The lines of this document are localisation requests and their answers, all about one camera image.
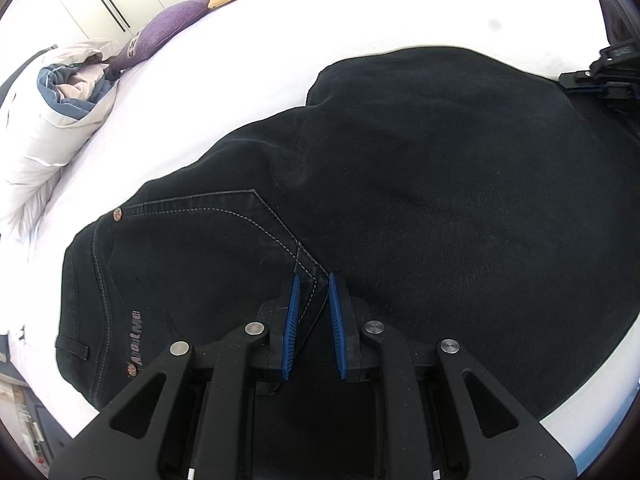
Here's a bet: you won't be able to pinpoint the purple pillow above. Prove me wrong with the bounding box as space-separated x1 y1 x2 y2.
106 0 215 75

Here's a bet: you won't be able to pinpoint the white bed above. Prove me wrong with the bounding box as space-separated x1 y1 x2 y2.
0 0 640 461

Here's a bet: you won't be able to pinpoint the black denim pants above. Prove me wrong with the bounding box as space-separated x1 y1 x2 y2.
56 46 640 422

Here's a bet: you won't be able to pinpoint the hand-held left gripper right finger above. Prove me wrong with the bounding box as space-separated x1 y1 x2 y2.
327 272 578 480

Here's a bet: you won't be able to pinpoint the white and blue duvet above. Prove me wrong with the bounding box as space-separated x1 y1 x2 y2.
0 39 126 238

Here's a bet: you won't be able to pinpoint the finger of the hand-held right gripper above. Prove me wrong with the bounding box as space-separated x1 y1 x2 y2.
558 71 640 106

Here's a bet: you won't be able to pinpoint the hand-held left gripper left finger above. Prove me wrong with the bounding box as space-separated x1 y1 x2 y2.
48 274 302 480

